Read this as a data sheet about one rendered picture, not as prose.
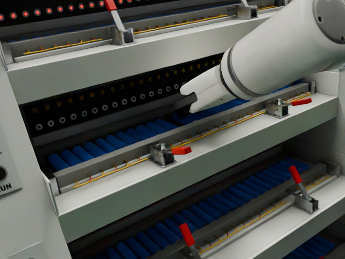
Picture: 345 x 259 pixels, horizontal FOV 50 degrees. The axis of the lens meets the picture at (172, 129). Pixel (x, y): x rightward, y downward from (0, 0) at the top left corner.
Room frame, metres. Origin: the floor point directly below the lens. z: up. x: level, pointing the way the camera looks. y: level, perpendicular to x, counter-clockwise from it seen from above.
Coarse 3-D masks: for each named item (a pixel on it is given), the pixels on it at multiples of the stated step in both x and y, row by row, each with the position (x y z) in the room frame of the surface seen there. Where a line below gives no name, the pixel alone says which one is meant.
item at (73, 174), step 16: (272, 96) 0.74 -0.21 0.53; (288, 96) 0.76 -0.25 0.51; (304, 96) 0.76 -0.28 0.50; (224, 112) 0.68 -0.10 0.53; (240, 112) 0.69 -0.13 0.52; (176, 128) 0.63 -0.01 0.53; (192, 128) 0.63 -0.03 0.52; (208, 128) 0.65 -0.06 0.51; (144, 144) 0.58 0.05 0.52; (96, 160) 0.55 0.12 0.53; (112, 160) 0.55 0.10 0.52; (128, 160) 0.57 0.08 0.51; (64, 176) 0.52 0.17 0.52; (80, 176) 0.53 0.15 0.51
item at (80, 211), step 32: (320, 96) 0.78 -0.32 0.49; (64, 128) 0.64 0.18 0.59; (256, 128) 0.65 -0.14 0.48; (288, 128) 0.69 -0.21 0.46; (192, 160) 0.57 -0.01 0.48; (224, 160) 0.61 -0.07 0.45; (96, 192) 0.51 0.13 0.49; (128, 192) 0.51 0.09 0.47; (160, 192) 0.55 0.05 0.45; (64, 224) 0.47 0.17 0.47; (96, 224) 0.50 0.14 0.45
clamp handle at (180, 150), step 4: (160, 144) 0.56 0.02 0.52; (164, 144) 0.56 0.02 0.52; (160, 148) 0.56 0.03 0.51; (164, 148) 0.56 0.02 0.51; (176, 148) 0.53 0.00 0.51; (180, 148) 0.51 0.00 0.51; (184, 148) 0.50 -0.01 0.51; (188, 148) 0.50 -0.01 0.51; (164, 152) 0.55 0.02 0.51; (168, 152) 0.54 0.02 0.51; (172, 152) 0.53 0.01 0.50; (176, 152) 0.52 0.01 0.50; (180, 152) 0.51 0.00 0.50; (184, 152) 0.50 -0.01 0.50; (188, 152) 0.50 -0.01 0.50
